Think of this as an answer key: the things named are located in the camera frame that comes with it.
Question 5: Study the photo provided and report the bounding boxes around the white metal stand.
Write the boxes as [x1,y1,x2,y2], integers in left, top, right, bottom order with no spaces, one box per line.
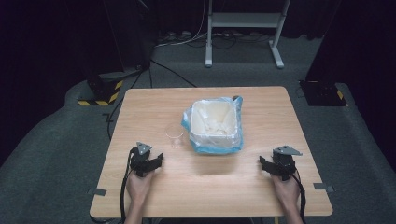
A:
[204,0,292,70]

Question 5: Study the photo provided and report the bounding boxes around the person's right hand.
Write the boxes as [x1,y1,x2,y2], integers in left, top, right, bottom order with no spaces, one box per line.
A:
[270,174,302,208]

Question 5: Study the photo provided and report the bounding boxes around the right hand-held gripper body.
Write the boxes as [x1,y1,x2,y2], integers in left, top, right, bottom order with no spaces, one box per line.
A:
[270,145,304,182]

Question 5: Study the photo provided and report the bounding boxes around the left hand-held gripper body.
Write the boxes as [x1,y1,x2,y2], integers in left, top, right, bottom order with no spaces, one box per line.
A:
[129,141,154,178]

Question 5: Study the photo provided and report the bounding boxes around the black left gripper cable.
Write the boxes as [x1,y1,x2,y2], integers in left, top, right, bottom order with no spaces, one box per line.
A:
[120,147,138,224]

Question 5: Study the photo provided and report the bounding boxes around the white floor cable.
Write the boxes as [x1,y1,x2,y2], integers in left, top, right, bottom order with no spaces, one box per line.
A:
[154,0,209,49]

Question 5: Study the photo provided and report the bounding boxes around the bundle of black floor cables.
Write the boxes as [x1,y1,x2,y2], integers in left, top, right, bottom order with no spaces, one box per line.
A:
[157,30,273,50]

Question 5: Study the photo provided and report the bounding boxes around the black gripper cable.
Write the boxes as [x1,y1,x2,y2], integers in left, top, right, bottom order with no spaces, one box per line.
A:
[120,147,138,224]
[290,170,308,224]

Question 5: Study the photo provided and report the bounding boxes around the white bin with blue bag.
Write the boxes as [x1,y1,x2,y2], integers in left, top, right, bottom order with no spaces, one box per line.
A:
[180,95,245,156]

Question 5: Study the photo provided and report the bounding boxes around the clear plastic cup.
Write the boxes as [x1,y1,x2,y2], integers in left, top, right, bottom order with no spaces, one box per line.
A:
[164,122,185,149]

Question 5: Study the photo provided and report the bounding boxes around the grey tape strip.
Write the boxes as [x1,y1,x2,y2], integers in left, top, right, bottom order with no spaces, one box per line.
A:
[313,182,336,193]
[87,187,107,197]

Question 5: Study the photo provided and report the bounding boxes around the crumpled white tissue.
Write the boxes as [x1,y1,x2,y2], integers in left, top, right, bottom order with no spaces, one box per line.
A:
[202,116,233,135]

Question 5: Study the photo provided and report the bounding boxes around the person's left hand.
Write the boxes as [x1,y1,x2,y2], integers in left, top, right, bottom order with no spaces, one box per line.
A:
[125,169,156,204]

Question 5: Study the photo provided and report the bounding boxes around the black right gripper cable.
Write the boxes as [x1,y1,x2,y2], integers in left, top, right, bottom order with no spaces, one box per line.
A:
[290,170,308,224]

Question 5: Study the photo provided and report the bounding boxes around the black floor cable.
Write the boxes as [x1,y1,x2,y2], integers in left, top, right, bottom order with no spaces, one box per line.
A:
[150,59,198,89]
[102,68,145,142]

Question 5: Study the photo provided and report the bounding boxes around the black yellow-striped stand base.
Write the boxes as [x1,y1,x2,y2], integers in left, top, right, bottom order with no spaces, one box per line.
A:
[77,72,125,107]

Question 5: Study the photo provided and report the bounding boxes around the white trash bin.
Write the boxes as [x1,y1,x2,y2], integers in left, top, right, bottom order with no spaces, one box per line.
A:
[189,98,239,138]

